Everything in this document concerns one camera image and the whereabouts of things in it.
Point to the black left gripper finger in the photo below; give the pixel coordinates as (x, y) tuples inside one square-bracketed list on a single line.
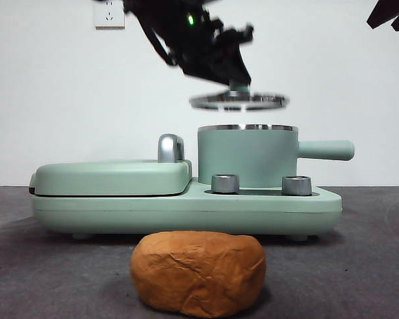
[(212, 74), (241, 71)]

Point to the glass lid with green knob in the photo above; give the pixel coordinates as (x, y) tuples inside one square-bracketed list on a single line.
[(212, 100)]

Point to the brown potato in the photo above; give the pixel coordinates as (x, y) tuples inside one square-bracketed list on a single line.
[(199, 276)]

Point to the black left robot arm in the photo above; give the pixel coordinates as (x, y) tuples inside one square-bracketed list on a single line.
[(186, 36)]

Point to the mint green steamer pot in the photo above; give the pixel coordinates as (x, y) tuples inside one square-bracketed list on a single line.
[(246, 156)]

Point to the silver control knob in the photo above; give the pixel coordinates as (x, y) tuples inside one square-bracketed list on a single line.
[(225, 184), (296, 186)]

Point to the mint green breakfast machine base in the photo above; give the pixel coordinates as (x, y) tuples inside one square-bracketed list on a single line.
[(186, 216)]

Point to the mint green grill cover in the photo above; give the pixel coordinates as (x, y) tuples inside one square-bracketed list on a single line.
[(109, 176)]

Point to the white wall socket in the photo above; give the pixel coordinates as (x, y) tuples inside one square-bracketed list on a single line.
[(109, 15)]

